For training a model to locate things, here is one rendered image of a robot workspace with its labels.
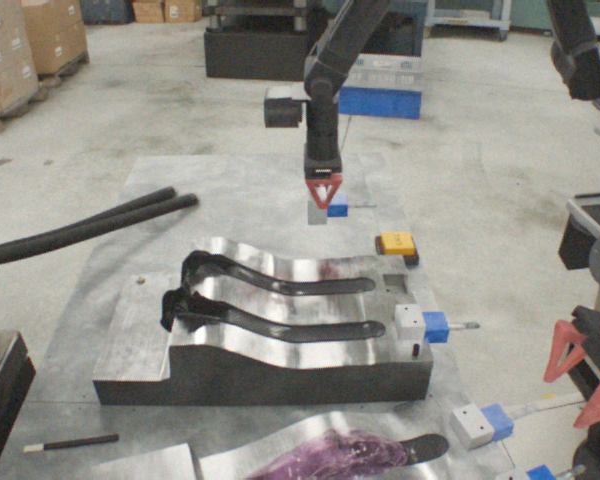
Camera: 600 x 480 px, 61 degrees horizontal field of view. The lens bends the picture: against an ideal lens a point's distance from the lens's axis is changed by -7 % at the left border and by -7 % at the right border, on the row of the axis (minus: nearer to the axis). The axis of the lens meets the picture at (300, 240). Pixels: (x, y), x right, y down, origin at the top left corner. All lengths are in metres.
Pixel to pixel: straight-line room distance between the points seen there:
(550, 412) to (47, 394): 1.26
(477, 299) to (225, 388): 1.69
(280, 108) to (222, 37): 3.94
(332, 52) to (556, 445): 1.15
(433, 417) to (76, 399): 0.54
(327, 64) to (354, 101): 3.18
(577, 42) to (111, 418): 0.91
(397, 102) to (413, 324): 3.29
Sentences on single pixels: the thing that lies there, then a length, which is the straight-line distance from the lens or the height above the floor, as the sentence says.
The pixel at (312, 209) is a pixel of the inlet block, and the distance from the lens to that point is 1.01.
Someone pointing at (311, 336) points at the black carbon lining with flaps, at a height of 0.88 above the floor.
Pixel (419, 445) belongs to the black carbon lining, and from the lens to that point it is 0.76.
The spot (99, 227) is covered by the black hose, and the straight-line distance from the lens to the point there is 1.12.
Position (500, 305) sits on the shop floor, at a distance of 2.37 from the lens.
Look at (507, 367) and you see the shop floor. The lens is 2.11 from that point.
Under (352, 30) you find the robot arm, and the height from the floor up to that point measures 1.28.
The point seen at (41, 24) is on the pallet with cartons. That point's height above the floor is 0.58.
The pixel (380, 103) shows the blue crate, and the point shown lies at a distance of 4.04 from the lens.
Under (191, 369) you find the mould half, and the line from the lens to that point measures 0.79.
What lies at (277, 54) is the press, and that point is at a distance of 4.76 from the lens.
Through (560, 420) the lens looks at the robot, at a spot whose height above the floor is 0.28.
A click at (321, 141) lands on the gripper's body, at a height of 1.08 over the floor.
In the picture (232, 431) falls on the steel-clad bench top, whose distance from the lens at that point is 0.82.
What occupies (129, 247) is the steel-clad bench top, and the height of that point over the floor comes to 0.80.
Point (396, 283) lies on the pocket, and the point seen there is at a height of 0.87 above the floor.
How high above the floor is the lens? 1.46
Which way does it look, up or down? 34 degrees down
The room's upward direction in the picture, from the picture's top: straight up
